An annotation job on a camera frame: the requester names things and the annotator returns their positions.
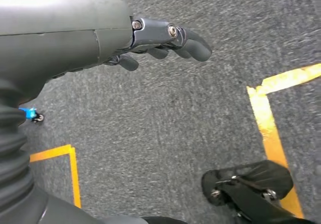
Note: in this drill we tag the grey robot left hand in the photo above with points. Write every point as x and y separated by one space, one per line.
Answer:
62 32

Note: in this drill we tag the blue metal shelf rack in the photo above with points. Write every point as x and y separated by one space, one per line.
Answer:
27 113

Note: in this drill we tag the yellow tape floor outline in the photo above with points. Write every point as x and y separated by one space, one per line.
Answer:
268 126

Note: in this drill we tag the black robot left foot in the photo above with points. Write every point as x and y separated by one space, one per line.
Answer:
250 199

